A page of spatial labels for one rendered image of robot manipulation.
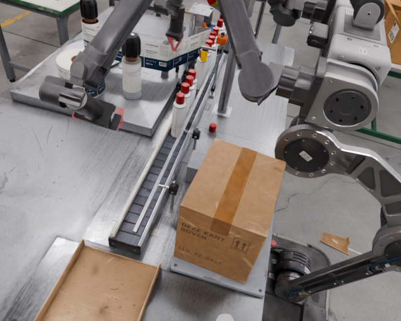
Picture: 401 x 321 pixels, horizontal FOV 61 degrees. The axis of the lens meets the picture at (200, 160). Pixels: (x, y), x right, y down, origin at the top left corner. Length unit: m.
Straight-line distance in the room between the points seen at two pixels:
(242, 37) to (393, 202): 0.75
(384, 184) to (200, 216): 0.60
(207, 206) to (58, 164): 0.72
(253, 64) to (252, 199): 0.38
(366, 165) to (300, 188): 1.54
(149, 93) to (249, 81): 0.99
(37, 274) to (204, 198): 0.56
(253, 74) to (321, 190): 2.03
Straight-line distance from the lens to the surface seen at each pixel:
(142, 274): 1.13
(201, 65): 1.68
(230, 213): 0.92
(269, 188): 1.01
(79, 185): 1.35
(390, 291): 2.46
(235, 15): 0.83
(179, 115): 1.37
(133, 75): 1.58
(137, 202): 1.22
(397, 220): 1.33
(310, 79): 0.78
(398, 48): 2.83
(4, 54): 3.36
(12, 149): 1.55
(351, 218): 2.65
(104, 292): 1.11
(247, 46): 0.80
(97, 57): 0.88
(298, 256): 1.77
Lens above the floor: 1.84
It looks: 45 degrees down
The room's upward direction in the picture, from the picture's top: 10 degrees clockwise
